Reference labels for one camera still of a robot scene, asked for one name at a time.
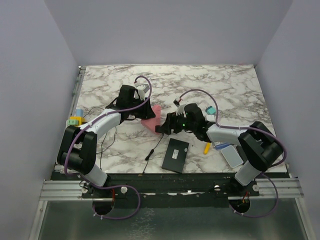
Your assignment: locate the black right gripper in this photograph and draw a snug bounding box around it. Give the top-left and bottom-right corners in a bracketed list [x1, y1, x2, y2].
[158, 110, 196, 135]

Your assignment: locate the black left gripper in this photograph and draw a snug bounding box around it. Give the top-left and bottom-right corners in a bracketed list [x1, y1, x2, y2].
[128, 96, 155, 120]

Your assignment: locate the pink power strip socket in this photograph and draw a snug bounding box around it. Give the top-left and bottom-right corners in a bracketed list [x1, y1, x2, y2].
[140, 104, 162, 135]

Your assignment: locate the black adapter with cord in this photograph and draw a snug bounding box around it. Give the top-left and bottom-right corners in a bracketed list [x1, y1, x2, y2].
[142, 125, 173, 174]

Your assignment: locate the white usb charger plug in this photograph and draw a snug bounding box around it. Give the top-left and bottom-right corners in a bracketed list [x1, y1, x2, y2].
[205, 114, 216, 122]

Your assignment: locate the teal usb charger plug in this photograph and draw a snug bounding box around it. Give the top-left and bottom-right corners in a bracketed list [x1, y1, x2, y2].
[205, 106, 217, 115]

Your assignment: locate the yellow plug adapter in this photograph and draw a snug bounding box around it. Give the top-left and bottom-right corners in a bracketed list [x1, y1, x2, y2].
[66, 116, 86, 127]

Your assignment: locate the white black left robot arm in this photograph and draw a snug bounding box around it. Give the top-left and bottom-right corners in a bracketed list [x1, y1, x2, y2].
[57, 83, 156, 198]

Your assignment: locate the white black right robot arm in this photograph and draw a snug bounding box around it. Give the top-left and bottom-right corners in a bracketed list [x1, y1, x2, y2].
[155, 103, 287, 196]

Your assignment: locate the green plug adapter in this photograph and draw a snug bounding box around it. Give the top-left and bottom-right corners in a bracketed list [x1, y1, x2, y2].
[66, 119, 79, 126]

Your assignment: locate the black rectangular box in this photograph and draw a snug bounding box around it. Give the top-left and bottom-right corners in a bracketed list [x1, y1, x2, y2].
[161, 138, 189, 174]

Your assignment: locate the blue red screwdriver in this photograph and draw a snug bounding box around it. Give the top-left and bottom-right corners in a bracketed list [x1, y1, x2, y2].
[214, 143, 231, 151]

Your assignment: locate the white grey phone case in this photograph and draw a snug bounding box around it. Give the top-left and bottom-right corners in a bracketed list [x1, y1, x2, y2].
[221, 145, 244, 169]

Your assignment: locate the black flat plate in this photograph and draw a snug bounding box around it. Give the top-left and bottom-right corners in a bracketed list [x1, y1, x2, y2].
[236, 146, 244, 161]

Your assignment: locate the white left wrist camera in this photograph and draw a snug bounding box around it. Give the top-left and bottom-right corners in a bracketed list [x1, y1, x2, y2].
[134, 83, 150, 101]

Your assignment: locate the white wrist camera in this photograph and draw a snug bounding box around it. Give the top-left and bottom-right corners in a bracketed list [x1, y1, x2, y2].
[175, 104, 186, 116]
[134, 83, 150, 101]

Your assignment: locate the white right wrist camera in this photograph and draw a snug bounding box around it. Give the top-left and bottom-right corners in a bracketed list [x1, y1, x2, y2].
[175, 104, 186, 116]

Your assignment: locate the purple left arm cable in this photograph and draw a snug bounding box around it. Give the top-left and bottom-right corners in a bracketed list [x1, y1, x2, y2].
[64, 75, 153, 176]

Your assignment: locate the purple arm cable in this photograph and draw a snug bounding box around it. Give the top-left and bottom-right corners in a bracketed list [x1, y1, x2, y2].
[173, 89, 287, 218]
[64, 75, 153, 176]

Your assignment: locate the yellow handled utility knife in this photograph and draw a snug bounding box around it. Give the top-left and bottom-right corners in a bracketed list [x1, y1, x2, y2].
[203, 143, 211, 155]

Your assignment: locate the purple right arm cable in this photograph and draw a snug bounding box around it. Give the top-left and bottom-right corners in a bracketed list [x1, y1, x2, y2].
[173, 89, 287, 218]

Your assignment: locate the thin black cable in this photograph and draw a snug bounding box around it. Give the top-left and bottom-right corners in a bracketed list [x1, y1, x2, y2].
[82, 105, 118, 171]

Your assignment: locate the aluminium frame rail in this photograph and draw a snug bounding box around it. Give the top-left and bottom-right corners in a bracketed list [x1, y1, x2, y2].
[39, 180, 83, 201]

